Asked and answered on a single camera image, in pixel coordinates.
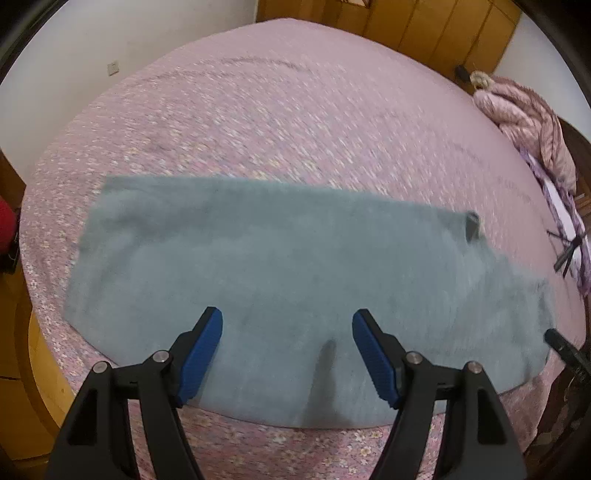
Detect wooden bed frame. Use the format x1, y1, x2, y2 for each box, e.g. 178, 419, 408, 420
13, 285, 77, 439

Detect grey-blue fleece pants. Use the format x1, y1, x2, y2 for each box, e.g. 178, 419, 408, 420
63, 176, 555, 429

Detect pink floral bed sheet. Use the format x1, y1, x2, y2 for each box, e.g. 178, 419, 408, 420
21, 19, 586, 479

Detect wooden wardrobe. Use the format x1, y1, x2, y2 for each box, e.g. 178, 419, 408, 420
256, 0, 522, 90

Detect purple white cloth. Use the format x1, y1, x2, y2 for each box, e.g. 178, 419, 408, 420
519, 148, 590, 297

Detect pink quilted jacket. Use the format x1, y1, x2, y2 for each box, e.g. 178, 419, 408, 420
470, 71, 577, 194

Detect white wall socket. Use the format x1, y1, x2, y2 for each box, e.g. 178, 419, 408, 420
107, 61, 119, 76

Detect red bag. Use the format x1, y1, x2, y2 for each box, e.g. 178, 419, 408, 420
0, 198, 18, 255

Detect black clothes hanger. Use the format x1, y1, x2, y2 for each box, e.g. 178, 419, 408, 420
547, 231, 585, 277

